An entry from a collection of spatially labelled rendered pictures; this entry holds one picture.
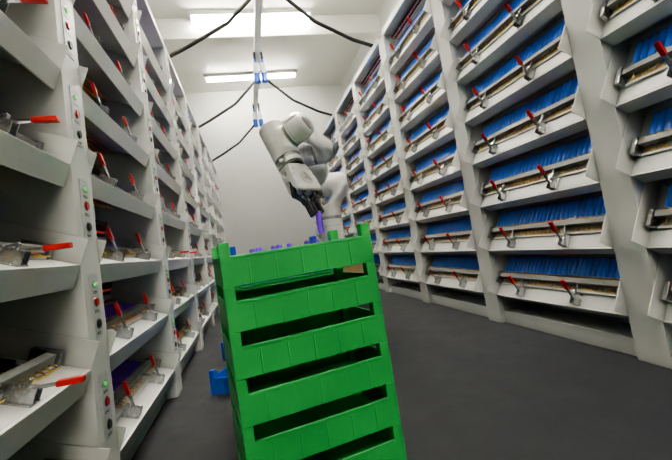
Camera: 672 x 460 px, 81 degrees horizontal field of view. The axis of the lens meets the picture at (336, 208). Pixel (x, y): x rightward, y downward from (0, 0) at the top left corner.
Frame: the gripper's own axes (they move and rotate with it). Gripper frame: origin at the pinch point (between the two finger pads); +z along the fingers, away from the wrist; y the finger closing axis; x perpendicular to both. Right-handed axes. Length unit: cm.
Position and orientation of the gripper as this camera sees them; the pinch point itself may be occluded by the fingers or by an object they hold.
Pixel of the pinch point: (314, 209)
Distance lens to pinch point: 115.1
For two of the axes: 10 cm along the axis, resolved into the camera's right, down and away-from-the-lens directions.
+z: 4.6, 8.2, -3.4
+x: -6.3, 5.7, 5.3
